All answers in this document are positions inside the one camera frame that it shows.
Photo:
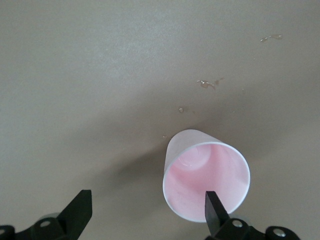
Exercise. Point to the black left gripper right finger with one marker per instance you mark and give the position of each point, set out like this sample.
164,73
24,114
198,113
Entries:
217,220

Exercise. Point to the small liquid droplet patch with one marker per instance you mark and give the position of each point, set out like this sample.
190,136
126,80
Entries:
181,109
205,84
276,37

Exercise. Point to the pink plastic cup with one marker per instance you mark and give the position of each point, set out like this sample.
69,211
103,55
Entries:
200,175

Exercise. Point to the brown table cover sheet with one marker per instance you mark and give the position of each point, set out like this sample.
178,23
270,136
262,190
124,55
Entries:
75,75

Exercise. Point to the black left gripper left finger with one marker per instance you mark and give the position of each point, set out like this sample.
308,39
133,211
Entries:
72,217

